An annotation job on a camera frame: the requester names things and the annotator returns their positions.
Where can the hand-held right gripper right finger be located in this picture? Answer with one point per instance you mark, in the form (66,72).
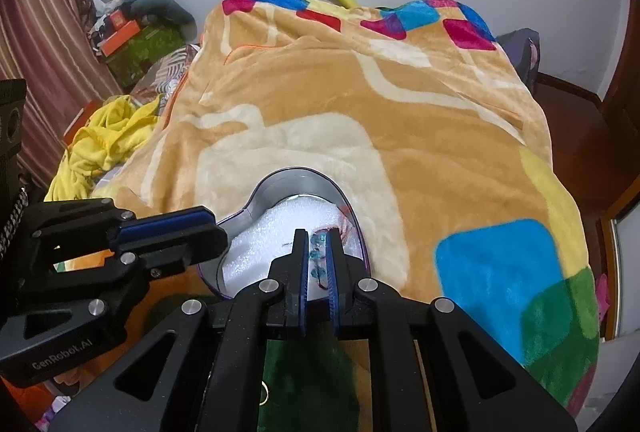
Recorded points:
(332,274)

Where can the dark cloth bag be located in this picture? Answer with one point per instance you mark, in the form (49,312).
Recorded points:
(520,54)

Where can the yellow cloth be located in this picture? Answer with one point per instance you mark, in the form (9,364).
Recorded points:
(107,132)

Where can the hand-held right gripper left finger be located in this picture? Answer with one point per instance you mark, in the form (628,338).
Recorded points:
(301,264)

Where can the wooden door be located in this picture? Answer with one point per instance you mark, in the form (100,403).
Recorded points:
(622,152)

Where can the striped curtain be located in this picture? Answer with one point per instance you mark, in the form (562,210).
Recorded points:
(40,37)

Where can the heart-shaped metal tin box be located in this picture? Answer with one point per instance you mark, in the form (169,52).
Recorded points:
(300,184)

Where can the leaf-pattern bed sheet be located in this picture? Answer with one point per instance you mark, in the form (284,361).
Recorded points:
(167,72)

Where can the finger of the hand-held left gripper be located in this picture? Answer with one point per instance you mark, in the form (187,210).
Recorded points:
(165,218)
(172,248)

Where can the orange flat box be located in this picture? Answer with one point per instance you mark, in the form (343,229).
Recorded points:
(119,38)

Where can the orange small box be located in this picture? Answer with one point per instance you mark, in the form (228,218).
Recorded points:
(80,119)

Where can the orange printed blanket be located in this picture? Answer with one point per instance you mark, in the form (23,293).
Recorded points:
(350,112)

